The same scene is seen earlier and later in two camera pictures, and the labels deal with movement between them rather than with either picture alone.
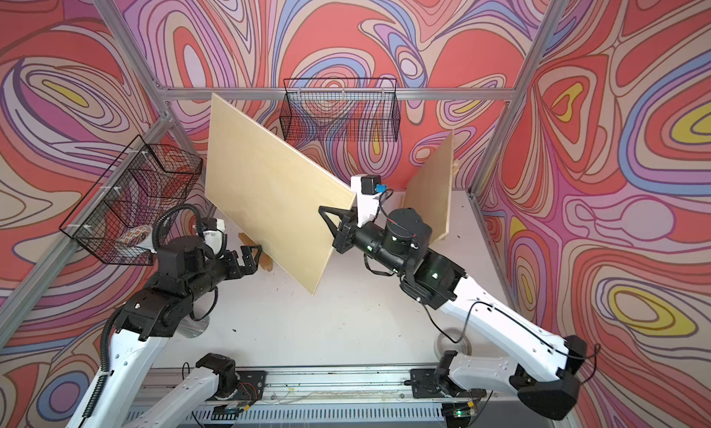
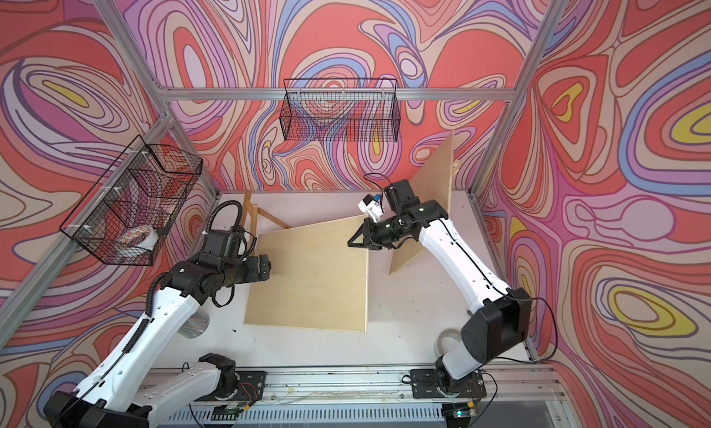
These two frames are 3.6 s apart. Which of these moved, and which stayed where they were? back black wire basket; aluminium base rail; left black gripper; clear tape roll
Moved: left black gripper
Stayed: back black wire basket; aluminium base rail; clear tape roll
